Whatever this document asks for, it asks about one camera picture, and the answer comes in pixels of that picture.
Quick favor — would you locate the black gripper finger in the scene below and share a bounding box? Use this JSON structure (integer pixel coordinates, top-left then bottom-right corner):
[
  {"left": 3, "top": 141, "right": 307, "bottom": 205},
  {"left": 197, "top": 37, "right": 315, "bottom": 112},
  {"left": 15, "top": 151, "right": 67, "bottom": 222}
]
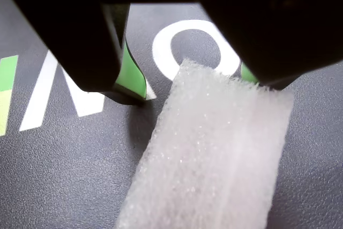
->
[{"left": 195, "top": 0, "right": 343, "bottom": 91}]

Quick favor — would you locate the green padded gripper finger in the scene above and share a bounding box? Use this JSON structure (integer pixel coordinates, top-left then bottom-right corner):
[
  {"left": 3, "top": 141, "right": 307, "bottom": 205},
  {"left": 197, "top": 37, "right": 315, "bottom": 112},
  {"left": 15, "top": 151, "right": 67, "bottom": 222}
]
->
[{"left": 0, "top": 0, "right": 156, "bottom": 104}]

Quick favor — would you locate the white foam block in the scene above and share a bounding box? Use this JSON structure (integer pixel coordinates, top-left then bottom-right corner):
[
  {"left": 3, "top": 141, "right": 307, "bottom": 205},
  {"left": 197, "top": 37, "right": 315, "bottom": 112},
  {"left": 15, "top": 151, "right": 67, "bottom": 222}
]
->
[{"left": 115, "top": 58, "right": 295, "bottom": 229}]

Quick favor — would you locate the grey mat with WOW print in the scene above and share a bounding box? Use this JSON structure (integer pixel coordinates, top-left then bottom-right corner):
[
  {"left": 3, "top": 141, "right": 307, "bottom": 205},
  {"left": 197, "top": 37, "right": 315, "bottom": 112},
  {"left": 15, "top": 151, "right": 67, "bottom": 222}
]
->
[{"left": 0, "top": 0, "right": 343, "bottom": 229}]

